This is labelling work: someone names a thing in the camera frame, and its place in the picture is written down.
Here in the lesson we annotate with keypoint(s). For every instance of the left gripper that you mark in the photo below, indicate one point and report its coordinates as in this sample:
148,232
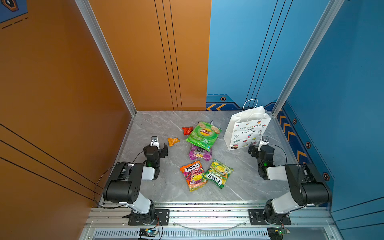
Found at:
163,150

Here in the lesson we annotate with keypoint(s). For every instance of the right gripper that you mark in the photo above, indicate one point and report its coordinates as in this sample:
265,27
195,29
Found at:
252,150

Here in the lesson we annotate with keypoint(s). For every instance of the white paper gift bag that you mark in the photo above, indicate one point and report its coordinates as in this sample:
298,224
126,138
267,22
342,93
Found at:
246,128

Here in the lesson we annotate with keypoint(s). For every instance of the magenta raisin snack pouch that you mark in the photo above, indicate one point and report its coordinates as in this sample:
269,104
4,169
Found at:
199,153

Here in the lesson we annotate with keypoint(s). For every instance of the orange Fox's candy bag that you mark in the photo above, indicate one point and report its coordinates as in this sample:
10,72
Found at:
194,175

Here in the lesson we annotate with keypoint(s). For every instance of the green chips bag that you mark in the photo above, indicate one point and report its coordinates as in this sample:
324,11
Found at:
204,135

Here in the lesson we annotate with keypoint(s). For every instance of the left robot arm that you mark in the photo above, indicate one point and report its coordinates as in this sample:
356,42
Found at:
124,184

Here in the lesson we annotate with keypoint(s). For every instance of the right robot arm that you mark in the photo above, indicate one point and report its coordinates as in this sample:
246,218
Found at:
306,187

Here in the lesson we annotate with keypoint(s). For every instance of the green Fox's candy bag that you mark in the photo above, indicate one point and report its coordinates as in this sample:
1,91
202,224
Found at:
218,173

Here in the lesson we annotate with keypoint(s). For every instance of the orange candy wrapper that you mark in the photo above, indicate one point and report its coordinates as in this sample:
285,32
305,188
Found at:
173,141

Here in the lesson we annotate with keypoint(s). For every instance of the red candy wrapper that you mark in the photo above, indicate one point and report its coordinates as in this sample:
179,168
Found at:
187,130

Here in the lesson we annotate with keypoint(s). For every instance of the left circuit board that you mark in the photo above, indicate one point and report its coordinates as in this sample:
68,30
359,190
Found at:
148,233

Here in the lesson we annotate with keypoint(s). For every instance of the circuit board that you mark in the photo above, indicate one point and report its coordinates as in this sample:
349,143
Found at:
277,234
148,233

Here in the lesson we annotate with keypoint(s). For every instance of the right circuit board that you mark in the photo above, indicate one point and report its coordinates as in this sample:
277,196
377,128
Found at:
277,234

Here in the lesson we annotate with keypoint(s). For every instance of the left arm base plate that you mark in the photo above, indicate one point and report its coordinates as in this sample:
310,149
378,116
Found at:
150,219

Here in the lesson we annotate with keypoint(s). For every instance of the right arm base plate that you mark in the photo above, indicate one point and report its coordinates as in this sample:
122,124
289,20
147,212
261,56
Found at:
260,217

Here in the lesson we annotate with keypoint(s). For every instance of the aluminium frame rail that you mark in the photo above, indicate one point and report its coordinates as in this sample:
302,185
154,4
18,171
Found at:
210,221

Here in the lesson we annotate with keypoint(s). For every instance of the right aluminium corner post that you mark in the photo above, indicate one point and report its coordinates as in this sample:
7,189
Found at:
319,32

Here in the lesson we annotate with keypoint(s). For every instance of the aluminium corner post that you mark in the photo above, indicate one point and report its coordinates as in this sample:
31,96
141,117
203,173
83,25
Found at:
101,42
319,32

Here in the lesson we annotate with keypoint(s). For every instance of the left aluminium corner post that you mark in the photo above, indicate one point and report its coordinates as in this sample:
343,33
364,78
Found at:
101,42

